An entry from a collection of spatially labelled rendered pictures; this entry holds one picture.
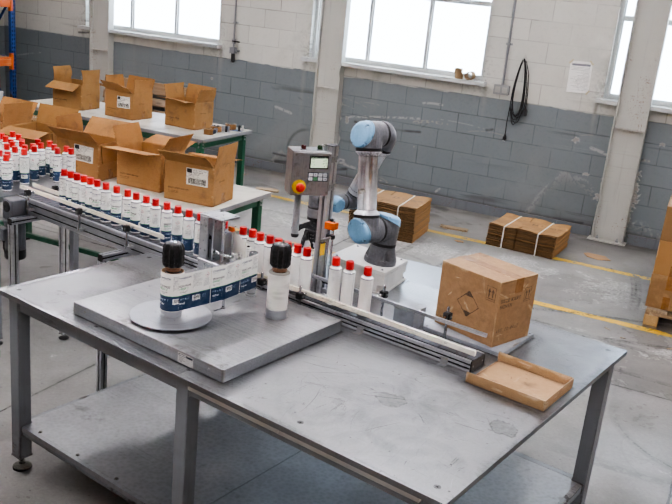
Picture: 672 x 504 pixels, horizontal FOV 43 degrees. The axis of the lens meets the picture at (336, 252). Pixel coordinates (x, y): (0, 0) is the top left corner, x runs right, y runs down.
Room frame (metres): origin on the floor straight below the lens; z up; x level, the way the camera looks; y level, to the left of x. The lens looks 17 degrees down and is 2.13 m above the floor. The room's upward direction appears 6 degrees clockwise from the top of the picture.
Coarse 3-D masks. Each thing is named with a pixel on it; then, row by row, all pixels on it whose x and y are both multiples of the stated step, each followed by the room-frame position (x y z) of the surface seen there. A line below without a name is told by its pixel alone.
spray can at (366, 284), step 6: (366, 270) 3.17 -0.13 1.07; (366, 276) 3.17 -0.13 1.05; (372, 276) 3.19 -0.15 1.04; (360, 282) 3.18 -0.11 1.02; (366, 282) 3.16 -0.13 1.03; (372, 282) 3.17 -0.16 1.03; (360, 288) 3.17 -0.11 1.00; (366, 288) 3.16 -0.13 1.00; (372, 288) 3.18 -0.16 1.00; (360, 294) 3.17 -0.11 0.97; (366, 294) 3.16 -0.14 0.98; (360, 300) 3.16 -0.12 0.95; (366, 300) 3.16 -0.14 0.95; (360, 306) 3.16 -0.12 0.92; (366, 306) 3.16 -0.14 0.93
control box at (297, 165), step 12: (288, 156) 3.47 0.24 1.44; (300, 156) 3.42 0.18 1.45; (288, 168) 3.46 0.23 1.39; (300, 168) 3.42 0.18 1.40; (288, 180) 3.45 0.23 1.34; (300, 180) 3.42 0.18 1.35; (288, 192) 3.43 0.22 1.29; (300, 192) 3.42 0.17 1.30; (312, 192) 3.44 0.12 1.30; (324, 192) 3.46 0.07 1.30
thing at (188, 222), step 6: (186, 210) 3.75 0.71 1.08; (192, 210) 3.76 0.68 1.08; (186, 216) 3.75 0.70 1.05; (192, 216) 3.76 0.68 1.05; (186, 222) 3.74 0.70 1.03; (192, 222) 3.75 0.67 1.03; (186, 228) 3.74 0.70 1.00; (192, 228) 3.75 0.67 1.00; (186, 234) 3.74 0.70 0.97; (192, 234) 3.75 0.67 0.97; (186, 240) 3.74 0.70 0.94; (192, 240) 3.75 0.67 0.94; (186, 246) 3.74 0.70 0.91; (192, 246) 3.75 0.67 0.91; (186, 252) 3.74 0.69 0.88
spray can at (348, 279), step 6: (348, 264) 3.22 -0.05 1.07; (348, 270) 3.22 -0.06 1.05; (354, 270) 3.24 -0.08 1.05; (348, 276) 3.21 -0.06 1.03; (354, 276) 3.22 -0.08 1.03; (342, 282) 3.22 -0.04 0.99; (348, 282) 3.21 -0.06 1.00; (354, 282) 3.23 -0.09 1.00; (342, 288) 3.22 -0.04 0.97; (348, 288) 3.21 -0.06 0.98; (342, 294) 3.22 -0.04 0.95; (348, 294) 3.21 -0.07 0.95; (342, 300) 3.21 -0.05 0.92; (348, 300) 3.21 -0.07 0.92
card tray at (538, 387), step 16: (496, 368) 2.89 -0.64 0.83; (512, 368) 2.91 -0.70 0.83; (528, 368) 2.89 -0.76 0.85; (544, 368) 2.86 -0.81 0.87; (480, 384) 2.72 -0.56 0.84; (496, 384) 2.69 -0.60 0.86; (512, 384) 2.77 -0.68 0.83; (528, 384) 2.78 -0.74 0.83; (544, 384) 2.79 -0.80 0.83; (560, 384) 2.81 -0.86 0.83; (528, 400) 2.62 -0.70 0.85; (544, 400) 2.59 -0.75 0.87
